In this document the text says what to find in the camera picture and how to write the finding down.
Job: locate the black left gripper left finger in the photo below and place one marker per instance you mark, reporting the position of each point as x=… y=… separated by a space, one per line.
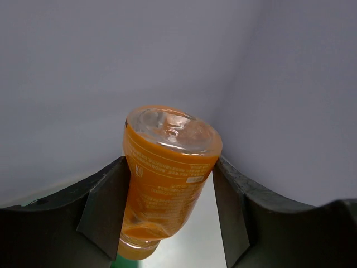
x=78 y=226

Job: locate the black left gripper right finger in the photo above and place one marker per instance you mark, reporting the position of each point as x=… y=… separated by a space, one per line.
x=261 y=228

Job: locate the small orange bottle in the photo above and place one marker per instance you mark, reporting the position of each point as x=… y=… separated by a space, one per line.
x=170 y=155

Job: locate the green plastic bin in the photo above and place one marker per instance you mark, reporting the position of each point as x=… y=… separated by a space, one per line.
x=128 y=261

